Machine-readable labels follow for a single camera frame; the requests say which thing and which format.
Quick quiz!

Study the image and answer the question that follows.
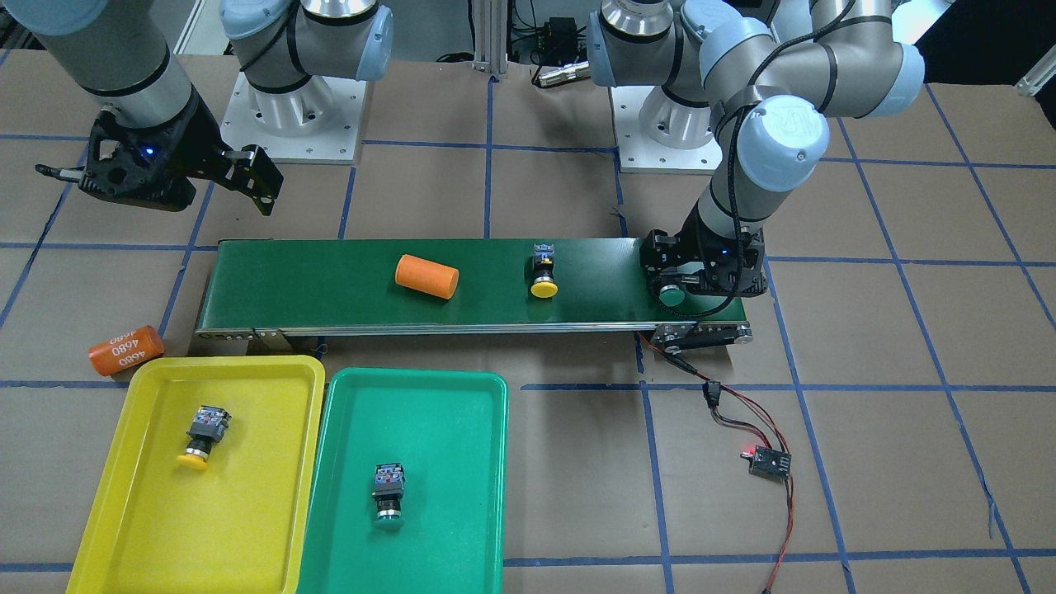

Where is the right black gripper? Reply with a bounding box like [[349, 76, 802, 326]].
[[35, 91, 285, 217]]

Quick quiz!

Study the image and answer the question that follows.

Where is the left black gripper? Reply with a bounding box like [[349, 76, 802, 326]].
[[640, 214, 768, 298]]

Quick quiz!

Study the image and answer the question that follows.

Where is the green push button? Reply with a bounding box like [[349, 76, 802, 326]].
[[372, 462, 406, 527], [657, 280, 686, 309]]

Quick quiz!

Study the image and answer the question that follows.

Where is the yellow push button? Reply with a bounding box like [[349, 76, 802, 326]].
[[530, 243, 559, 299], [175, 405, 233, 470]]

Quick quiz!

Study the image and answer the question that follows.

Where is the orange cylinder with 4680 print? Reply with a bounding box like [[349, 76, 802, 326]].
[[89, 326, 165, 376]]

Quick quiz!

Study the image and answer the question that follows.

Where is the plain orange cylinder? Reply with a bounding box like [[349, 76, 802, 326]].
[[394, 253, 460, 299]]

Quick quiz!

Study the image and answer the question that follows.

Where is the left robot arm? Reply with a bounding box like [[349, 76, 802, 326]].
[[586, 1, 926, 307]]

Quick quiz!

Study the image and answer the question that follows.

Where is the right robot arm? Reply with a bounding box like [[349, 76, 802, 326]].
[[2, 1, 394, 215]]

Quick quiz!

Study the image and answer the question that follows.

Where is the green conveyor belt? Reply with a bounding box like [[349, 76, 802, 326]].
[[196, 238, 753, 353]]

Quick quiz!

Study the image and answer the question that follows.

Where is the black sensor circuit board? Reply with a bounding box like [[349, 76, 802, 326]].
[[740, 445, 792, 480]]

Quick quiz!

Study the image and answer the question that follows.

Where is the black power adapter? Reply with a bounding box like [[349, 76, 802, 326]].
[[538, 16, 578, 64]]

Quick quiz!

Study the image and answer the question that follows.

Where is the green plastic tray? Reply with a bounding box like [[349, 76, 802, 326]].
[[297, 368, 508, 593]]

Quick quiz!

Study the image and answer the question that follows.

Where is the yellow plastic tray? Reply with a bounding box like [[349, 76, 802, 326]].
[[67, 355, 325, 593]]

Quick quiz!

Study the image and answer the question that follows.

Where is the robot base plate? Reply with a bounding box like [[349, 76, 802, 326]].
[[221, 73, 370, 166], [610, 80, 727, 174]]

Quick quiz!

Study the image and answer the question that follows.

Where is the red black wire cable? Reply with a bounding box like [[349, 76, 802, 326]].
[[634, 331, 797, 594]]

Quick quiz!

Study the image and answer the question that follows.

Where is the silver cable connector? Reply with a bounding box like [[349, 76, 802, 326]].
[[530, 61, 591, 89]]

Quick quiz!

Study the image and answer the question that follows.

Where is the aluminium frame post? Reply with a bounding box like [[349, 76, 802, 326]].
[[468, 0, 509, 78]]

